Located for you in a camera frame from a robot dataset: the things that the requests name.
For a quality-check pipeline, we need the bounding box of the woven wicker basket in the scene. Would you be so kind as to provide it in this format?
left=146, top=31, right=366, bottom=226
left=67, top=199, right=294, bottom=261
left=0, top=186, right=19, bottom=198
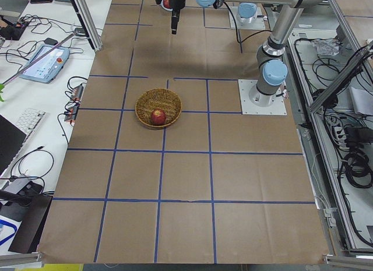
left=135, top=88, right=182, bottom=129

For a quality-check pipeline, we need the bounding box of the aluminium frame post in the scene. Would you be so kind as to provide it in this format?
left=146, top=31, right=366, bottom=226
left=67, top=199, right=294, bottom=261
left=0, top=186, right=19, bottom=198
left=70, top=0, right=103, bottom=52

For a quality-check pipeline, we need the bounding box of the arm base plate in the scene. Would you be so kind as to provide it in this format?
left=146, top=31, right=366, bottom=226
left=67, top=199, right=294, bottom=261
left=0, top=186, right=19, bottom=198
left=238, top=79, right=287, bottom=116
left=228, top=6, right=266, bottom=30

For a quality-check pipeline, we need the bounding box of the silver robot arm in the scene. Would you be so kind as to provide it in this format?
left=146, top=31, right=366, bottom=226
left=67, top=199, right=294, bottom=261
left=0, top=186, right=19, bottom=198
left=195, top=0, right=323, bottom=107

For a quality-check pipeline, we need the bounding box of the white keyboard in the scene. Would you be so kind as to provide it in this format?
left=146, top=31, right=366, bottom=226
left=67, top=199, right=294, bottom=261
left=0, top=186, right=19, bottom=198
left=15, top=108, right=46, bottom=144

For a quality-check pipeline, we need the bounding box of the long metal rod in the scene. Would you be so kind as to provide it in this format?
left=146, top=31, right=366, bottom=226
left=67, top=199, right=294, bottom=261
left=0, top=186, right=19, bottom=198
left=1, top=31, right=77, bottom=88

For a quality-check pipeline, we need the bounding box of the red apple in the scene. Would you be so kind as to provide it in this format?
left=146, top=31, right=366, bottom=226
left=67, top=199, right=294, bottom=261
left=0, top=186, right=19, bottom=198
left=150, top=109, right=166, bottom=126

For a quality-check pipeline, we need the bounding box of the red apple plate back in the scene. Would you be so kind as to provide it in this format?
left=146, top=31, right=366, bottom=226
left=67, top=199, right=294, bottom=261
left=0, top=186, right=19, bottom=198
left=161, top=0, right=172, bottom=11

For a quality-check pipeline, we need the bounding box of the blue teach pendant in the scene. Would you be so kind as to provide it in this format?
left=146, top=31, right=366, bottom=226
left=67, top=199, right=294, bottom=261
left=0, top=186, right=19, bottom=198
left=20, top=47, right=70, bottom=83

